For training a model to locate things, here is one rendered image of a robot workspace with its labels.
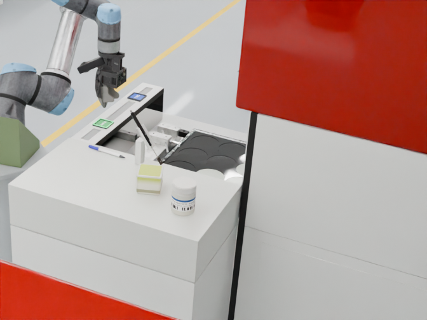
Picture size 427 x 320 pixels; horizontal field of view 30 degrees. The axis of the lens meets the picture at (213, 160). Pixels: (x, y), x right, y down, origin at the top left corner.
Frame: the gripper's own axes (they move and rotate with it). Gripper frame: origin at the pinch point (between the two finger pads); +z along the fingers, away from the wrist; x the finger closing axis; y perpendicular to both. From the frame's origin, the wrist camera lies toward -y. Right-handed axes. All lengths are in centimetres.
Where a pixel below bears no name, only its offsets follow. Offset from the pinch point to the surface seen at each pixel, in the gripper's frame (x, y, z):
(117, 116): 9.3, 1.1, 8.5
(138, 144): -19.6, 24.0, 0.4
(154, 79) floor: 244, -94, 103
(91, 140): -11.8, 2.3, 8.2
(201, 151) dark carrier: 10.2, 33.8, 14.3
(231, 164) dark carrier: 7.2, 46.5, 14.4
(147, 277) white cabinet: -50, 43, 26
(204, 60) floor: 297, -79, 103
